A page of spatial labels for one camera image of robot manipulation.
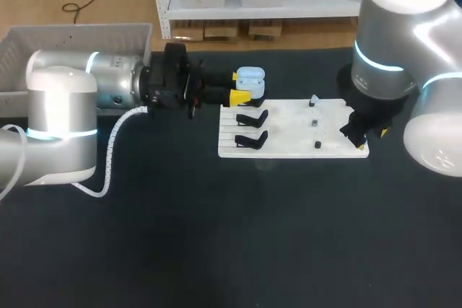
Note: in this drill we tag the light blue earbud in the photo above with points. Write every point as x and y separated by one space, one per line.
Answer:
314 99

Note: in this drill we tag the white plate with black stands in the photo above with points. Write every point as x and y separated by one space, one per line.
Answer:
288 138

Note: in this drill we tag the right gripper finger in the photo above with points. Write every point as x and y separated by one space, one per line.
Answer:
355 135
384 130

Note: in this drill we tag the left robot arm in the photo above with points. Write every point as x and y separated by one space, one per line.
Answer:
61 113

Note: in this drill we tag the grey slotted basket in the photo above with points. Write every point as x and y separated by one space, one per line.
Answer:
72 39

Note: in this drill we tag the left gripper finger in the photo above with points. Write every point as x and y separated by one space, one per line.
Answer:
218 76
227 97

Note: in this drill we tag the light blue earbud case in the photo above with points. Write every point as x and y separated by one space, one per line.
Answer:
252 82

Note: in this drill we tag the small cardboard box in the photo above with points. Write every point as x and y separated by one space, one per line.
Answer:
187 30
221 29
265 29

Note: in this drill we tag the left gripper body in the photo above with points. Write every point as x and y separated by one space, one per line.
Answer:
169 84

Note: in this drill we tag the white metal shelf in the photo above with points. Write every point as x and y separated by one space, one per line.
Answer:
216 12

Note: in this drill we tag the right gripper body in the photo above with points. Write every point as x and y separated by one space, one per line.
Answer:
364 107

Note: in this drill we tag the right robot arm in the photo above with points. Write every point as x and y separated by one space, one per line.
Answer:
397 34

